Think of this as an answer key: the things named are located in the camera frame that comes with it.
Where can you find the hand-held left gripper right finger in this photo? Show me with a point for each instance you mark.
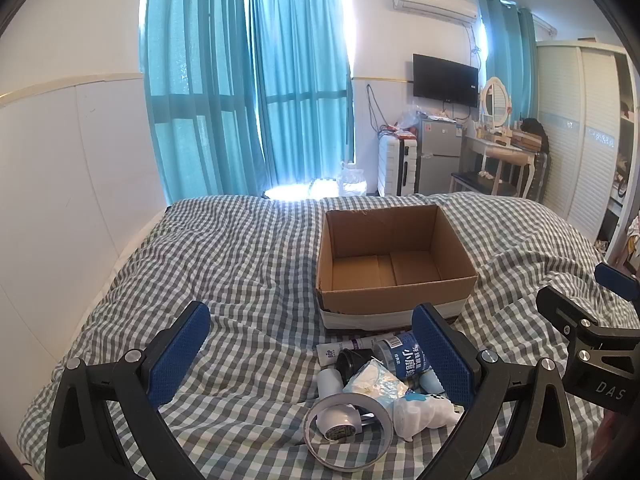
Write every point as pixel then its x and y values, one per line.
pixel 442 355

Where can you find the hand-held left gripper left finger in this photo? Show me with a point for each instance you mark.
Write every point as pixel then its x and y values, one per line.
pixel 181 355

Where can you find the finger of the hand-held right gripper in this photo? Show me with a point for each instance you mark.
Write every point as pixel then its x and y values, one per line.
pixel 617 280
pixel 565 307

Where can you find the clear plastic bottle blue label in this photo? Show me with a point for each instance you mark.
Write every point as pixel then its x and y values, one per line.
pixel 400 355

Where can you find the white face mask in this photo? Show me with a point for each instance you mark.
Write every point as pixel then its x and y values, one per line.
pixel 375 380

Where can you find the black cup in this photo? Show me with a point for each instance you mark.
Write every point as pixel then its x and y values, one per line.
pixel 352 362

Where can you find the white toothpaste tube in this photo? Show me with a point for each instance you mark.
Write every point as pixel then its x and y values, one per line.
pixel 345 347

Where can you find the brown cardboard box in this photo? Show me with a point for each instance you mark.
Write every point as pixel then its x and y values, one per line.
pixel 380 270

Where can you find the white crumpled plastic bag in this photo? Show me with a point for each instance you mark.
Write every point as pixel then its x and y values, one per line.
pixel 420 415

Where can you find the grey white checked blanket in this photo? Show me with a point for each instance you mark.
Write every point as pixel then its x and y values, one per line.
pixel 225 270

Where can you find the small white bottle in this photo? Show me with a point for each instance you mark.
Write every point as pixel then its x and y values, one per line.
pixel 330 385

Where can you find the white round device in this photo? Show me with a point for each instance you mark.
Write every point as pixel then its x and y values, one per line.
pixel 340 422

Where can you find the white slatted wardrobe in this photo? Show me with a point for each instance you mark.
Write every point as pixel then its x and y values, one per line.
pixel 575 135

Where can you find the dark seat chair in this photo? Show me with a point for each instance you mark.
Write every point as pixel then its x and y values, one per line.
pixel 475 180

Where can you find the white dressing table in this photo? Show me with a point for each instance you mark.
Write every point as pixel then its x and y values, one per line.
pixel 500 152

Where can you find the black bag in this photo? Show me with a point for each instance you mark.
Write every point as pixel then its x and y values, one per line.
pixel 534 132

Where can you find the white suitcase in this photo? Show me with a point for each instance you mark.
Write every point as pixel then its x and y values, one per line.
pixel 395 165

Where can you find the pack of water bottles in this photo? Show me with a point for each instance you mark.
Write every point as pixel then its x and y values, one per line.
pixel 352 180

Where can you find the small grey fridge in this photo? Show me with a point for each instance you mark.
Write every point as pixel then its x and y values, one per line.
pixel 440 155

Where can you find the white oval mirror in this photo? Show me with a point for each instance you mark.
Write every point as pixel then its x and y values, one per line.
pixel 496 102

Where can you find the clear plastic bag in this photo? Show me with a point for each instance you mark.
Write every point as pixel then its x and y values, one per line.
pixel 409 117

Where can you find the narrow teal curtain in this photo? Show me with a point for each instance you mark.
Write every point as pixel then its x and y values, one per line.
pixel 505 50

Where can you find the wide teal curtain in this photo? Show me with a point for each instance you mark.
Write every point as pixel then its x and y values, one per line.
pixel 195 85

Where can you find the teal window curtain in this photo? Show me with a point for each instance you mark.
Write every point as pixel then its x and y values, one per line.
pixel 300 85

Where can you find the white air conditioner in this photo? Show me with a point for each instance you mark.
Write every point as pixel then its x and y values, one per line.
pixel 432 4

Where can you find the black wall television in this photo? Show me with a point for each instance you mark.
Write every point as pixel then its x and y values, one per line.
pixel 444 80

